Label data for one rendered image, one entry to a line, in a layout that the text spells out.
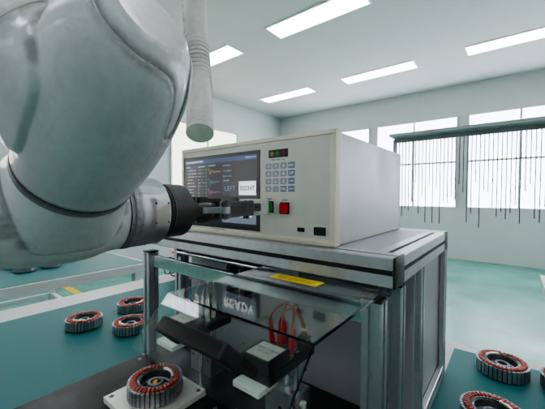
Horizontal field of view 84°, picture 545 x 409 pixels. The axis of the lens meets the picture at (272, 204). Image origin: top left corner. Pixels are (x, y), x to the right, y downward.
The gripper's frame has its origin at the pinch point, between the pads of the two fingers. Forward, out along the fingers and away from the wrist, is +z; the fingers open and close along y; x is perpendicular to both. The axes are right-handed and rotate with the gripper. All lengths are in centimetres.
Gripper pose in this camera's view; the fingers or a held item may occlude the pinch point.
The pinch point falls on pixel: (254, 206)
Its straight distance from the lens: 58.2
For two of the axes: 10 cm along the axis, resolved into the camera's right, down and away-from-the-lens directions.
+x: 0.0, -10.0, -0.3
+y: 7.9, 0.2, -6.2
